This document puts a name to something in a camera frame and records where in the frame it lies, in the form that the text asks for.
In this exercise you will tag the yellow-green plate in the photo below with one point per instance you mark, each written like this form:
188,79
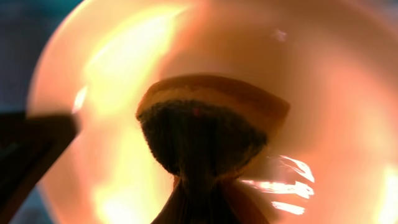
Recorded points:
335,62

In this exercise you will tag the teal plastic tray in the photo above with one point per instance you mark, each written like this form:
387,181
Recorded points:
26,26

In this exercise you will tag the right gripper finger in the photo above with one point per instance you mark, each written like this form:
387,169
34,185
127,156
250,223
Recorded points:
29,147

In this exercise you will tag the green yellow sponge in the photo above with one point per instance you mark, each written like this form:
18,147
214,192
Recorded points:
206,130

